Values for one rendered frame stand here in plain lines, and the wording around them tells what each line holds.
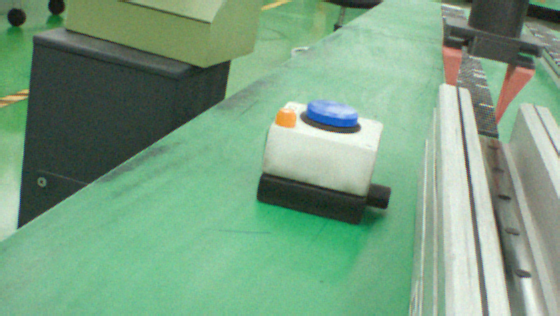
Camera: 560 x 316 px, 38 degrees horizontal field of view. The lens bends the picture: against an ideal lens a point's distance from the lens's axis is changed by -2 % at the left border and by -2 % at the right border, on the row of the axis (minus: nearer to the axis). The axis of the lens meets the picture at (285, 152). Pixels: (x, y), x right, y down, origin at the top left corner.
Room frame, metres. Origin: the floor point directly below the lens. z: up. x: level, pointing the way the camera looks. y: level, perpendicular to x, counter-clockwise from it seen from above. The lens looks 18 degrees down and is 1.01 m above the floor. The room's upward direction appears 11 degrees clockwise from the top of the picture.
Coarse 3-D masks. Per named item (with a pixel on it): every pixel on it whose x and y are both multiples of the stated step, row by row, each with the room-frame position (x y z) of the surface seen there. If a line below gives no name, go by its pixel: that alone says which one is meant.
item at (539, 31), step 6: (528, 24) 1.77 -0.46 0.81; (534, 30) 1.69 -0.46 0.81; (540, 30) 1.71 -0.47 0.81; (546, 30) 1.74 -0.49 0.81; (540, 36) 1.61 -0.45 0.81; (546, 36) 1.63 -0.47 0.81; (552, 36) 1.65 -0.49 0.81; (546, 42) 1.54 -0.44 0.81; (552, 42) 1.56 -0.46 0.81; (558, 42) 1.58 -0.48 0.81; (546, 48) 1.46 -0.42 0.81; (552, 48) 1.47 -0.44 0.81; (558, 48) 1.49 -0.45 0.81; (552, 54) 1.40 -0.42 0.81; (558, 54) 1.41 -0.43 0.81; (558, 60) 1.34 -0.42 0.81; (558, 66) 1.30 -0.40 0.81
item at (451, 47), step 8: (448, 40) 0.86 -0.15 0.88; (456, 40) 0.87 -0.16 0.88; (464, 40) 0.88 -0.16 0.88; (448, 48) 0.85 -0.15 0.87; (456, 48) 0.85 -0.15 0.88; (448, 56) 0.83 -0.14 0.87; (456, 56) 0.83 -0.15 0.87; (448, 64) 0.83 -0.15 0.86; (456, 64) 0.83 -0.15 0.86; (448, 72) 0.84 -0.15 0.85; (456, 72) 0.83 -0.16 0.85; (448, 80) 0.84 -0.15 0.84
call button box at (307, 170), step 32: (288, 128) 0.57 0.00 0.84; (320, 128) 0.58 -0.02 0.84; (352, 128) 0.59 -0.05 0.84; (288, 160) 0.56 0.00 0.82; (320, 160) 0.56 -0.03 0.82; (352, 160) 0.56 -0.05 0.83; (288, 192) 0.56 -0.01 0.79; (320, 192) 0.56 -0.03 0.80; (352, 192) 0.56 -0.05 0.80; (384, 192) 0.59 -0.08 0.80
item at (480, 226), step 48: (432, 144) 0.61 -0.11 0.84; (480, 144) 0.64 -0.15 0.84; (528, 144) 0.61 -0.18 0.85; (432, 192) 0.50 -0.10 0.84; (480, 192) 0.43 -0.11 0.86; (528, 192) 0.55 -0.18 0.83; (432, 240) 0.41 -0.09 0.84; (480, 240) 0.36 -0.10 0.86; (528, 240) 0.45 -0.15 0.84; (432, 288) 0.35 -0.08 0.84; (480, 288) 0.31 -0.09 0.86; (528, 288) 0.38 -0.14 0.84
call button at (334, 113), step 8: (312, 104) 0.59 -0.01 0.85; (320, 104) 0.60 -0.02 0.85; (328, 104) 0.60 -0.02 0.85; (336, 104) 0.61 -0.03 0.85; (344, 104) 0.61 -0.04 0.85; (312, 112) 0.59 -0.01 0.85; (320, 112) 0.58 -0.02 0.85; (328, 112) 0.58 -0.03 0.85; (336, 112) 0.59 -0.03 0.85; (344, 112) 0.59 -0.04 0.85; (352, 112) 0.59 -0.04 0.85; (320, 120) 0.58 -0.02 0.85; (328, 120) 0.58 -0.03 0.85; (336, 120) 0.58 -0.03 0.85; (344, 120) 0.58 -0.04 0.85; (352, 120) 0.59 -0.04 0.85
